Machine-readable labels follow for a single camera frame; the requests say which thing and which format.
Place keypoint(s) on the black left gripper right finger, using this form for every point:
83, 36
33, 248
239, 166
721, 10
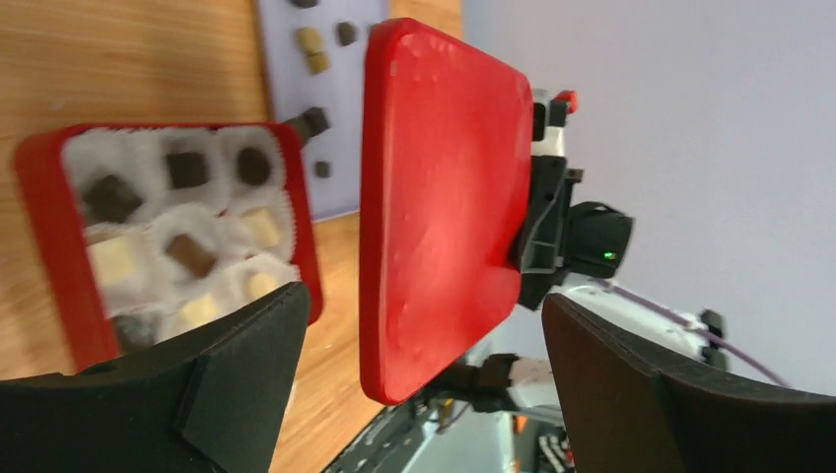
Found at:
631, 405

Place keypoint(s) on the small dark cube chocolate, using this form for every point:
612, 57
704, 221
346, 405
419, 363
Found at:
323, 169

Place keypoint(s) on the red box lid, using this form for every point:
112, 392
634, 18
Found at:
444, 189

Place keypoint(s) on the white bar chocolate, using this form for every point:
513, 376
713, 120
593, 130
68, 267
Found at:
113, 260

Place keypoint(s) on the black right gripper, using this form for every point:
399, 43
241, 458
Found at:
559, 238

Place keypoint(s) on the white oval chocolate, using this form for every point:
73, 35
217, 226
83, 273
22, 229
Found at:
260, 284

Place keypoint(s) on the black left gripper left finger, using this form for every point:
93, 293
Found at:
210, 400

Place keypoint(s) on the white square chocolate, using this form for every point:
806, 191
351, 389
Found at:
264, 229

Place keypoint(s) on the tan square chocolate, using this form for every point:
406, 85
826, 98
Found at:
318, 63

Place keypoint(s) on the dark diamond chocolate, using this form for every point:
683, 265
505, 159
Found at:
346, 33

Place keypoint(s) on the white cube chocolate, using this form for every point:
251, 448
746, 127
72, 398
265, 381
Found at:
196, 313

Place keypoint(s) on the red box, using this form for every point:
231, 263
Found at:
57, 230

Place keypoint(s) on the dark chocolate top centre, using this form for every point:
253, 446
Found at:
186, 170

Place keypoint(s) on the lavender plastic tray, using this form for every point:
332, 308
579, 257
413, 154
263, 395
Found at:
339, 90

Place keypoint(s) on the dark square chocolate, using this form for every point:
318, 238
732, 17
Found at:
310, 123

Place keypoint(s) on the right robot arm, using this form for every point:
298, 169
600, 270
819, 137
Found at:
524, 386

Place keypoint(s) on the dark chocolate top left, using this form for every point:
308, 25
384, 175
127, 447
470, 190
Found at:
304, 4

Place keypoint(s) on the dark ridged chocolate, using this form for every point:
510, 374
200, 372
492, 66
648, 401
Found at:
111, 198

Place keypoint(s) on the white paper liner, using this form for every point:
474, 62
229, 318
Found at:
141, 309

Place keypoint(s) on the dark heart chocolate lower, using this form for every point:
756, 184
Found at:
253, 167

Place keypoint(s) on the brown milk chocolate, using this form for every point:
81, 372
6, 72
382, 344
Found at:
196, 259

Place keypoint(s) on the tan heart chocolate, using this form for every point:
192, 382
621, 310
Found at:
309, 40

